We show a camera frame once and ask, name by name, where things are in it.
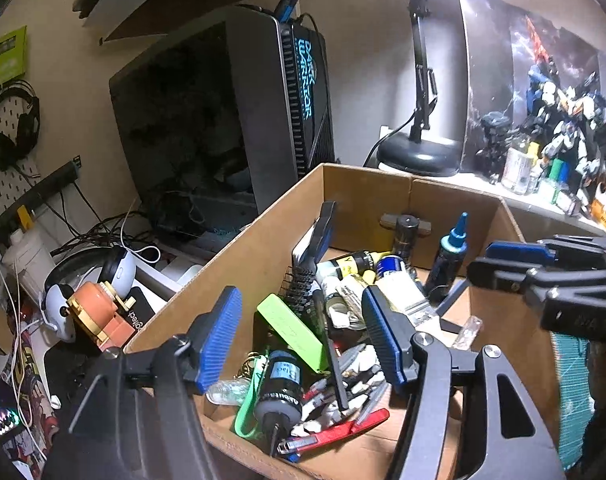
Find blue round can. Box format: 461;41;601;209
375;255;410;279

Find clear glass vial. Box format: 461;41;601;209
205;377;252;407

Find clear bottle with black cap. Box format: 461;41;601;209
502;136;532;196

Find green strap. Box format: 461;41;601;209
234;360;264;439

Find lime green rectangular case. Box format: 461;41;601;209
257;293;332;374

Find black bottle with blue nozzle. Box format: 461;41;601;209
425;212;470;304

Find black computer case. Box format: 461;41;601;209
108;5;336;246

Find white robot model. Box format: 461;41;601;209
525;72;606;217

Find black bottle with blue label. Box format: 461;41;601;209
253;350;304;458

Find black headphones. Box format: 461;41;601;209
0;80;42;172

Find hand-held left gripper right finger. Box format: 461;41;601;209
361;284;568;480

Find yellow and black tube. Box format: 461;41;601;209
328;250;380;282

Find pile of metal hand tools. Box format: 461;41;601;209
303;344;390;427

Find printed mouse pad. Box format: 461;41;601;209
0;310;61;463

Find grey plastic stand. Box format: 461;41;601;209
434;279;472;334

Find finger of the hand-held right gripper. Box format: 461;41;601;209
467;256;530;299
484;240;554;269

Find orange toy figure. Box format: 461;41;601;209
67;280;140;357

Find lit dark device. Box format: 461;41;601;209
0;379;21;443

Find green card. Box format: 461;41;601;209
0;25;30;97

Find black power strip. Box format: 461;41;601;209
0;160;82;242

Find white plastic bottle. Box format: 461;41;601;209
2;229;54;302

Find black desk lamp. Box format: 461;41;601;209
375;0;464;178

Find black and blue hair brush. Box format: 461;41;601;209
278;201;340;322

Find wooden handled paintbrush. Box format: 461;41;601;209
377;270;440;332

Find white shelf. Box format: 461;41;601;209
378;125;606;241

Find brown cardboard box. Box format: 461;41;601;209
123;162;566;480

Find red handled pliers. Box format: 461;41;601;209
290;407;392;449

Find small red cutter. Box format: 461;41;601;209
277;437;317;463

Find small bottle with yellow cap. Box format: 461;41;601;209
525;141;542;192

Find black cylinder with grey handle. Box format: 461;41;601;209
380;212;434;262

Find small bottle with green cap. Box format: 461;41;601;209
539;157;567;202

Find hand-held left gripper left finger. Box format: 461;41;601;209
40;285;244;480

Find black robot model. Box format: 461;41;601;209
475;111;517;182

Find white headphones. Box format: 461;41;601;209
42;244;134;343

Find black handled hobby tool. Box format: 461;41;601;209
312;289;352;411

